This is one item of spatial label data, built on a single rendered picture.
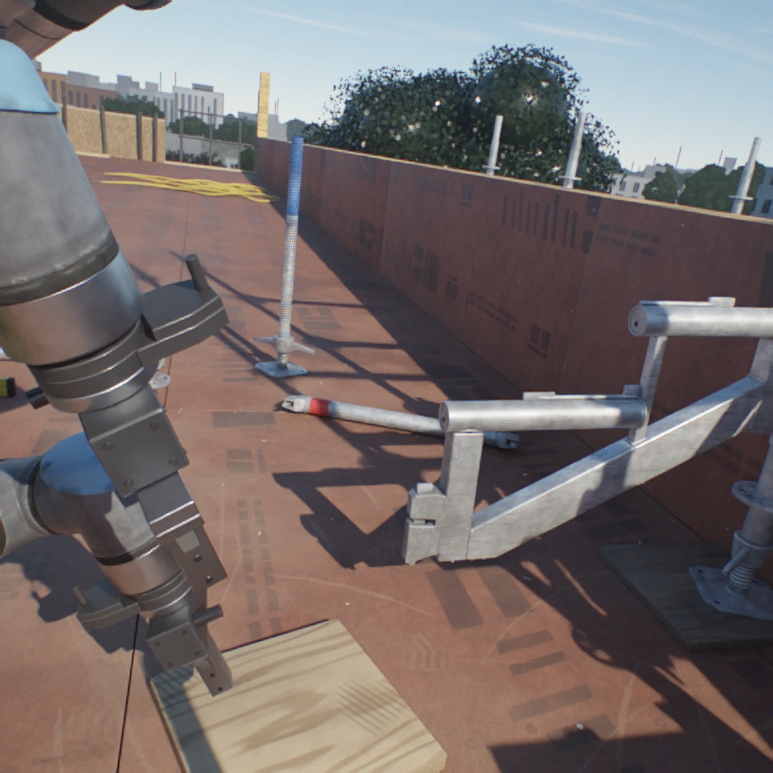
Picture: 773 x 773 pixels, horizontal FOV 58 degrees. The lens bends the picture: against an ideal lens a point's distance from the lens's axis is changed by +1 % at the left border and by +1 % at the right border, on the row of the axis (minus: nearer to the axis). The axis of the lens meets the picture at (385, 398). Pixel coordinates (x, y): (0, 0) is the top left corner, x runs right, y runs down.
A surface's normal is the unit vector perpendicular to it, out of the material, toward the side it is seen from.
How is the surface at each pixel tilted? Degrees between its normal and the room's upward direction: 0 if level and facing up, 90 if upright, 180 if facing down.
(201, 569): 96
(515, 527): 90
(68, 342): 102
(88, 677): 0
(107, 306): 85
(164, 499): 25
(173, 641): 90
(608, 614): 0
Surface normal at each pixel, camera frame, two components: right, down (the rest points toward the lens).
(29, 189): 0.74, 0.29
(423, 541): 0.11, 0.36
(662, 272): -0.96, -0.03
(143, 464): 0.50, 0.45
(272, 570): 0.12, -0.94
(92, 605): -0.30, -0.86
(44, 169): 0.87, 0.15
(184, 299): -0.18, -0.78
